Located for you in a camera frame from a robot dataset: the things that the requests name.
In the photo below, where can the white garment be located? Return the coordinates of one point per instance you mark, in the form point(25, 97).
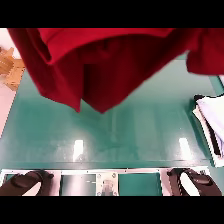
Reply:
point(211, 116)

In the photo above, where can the silver frame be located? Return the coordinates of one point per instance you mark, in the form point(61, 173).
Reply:
point(106, 183)

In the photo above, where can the red T-shirt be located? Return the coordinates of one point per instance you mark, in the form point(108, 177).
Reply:
point(110, 66)

